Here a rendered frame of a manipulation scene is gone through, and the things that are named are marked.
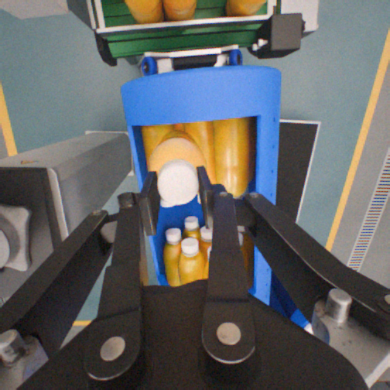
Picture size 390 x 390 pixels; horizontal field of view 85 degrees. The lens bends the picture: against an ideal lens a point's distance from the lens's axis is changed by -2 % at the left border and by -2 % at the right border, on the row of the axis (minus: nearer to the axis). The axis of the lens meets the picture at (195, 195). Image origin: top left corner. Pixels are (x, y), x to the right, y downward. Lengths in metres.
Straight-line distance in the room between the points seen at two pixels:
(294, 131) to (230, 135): 1.18
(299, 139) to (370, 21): 0.85
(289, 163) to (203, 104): 1.34
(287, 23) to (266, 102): 0.28
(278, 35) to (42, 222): 0.70
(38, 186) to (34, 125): 1.20
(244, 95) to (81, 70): 1.42
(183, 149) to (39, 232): 0.52
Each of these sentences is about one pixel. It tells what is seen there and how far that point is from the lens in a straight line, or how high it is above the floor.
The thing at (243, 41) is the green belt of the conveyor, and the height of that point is 0.89.
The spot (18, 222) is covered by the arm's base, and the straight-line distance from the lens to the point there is 0.67.
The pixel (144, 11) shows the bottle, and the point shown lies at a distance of 0.54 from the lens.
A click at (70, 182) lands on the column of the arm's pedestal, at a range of 0.76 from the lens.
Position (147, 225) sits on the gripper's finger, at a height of 1.40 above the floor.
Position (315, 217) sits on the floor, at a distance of 2.08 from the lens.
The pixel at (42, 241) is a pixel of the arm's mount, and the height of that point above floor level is 1.04.
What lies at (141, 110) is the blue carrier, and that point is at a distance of 0.35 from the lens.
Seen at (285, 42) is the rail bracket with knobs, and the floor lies 1.00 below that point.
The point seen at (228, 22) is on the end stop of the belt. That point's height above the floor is 0.98.
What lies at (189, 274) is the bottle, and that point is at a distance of 0.53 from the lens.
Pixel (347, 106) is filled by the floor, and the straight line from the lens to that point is 1.93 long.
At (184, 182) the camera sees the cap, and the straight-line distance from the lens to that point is 0.20.
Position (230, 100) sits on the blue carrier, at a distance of 0.32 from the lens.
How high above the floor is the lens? 1.54
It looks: 68 degrees down
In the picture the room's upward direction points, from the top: 170 degrees clockwise
